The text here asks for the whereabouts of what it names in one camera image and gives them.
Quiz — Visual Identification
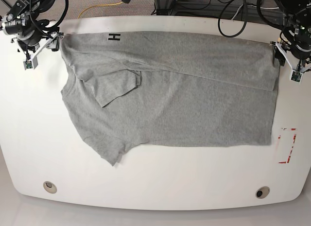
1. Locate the right table grommet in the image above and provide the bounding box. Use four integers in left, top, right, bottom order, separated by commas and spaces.
255, 186, 270, 199

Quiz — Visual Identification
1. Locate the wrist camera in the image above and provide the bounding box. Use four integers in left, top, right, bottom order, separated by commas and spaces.
23, 58, 38, 70
290, 70, 303, 83

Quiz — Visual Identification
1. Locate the yellow cable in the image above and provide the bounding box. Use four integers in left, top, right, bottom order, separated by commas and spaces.
77, 1, 123, 19

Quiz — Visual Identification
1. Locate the grey t-shirt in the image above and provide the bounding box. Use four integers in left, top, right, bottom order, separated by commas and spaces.
60, 32, 279, 165

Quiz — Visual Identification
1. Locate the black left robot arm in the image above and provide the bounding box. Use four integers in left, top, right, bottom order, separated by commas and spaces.
256, 0, 311, 74

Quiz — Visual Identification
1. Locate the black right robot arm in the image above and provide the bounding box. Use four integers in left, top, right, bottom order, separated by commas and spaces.
0, 0, 69, 65

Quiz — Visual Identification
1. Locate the table grommet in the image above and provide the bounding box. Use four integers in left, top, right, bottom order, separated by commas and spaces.
43, 181, 57, 194
255, 186, 270, 199

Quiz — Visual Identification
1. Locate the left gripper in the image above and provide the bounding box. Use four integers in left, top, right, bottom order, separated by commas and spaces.
270, 26, 311, 73

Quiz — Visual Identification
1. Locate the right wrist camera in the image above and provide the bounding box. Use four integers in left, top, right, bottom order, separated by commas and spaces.
23, 58, 38, 70

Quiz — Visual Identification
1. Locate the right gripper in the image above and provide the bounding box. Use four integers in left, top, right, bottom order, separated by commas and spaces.
2, 13, 64, 60

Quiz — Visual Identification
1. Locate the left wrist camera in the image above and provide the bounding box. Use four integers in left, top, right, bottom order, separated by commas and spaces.
290, 70, 303, 83

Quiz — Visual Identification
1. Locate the red tape rectangle marking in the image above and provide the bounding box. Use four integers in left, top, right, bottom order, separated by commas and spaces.
276, 128, 297, 164

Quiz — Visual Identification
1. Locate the left table grommet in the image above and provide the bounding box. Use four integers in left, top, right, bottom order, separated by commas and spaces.
43, 181, 57, 194

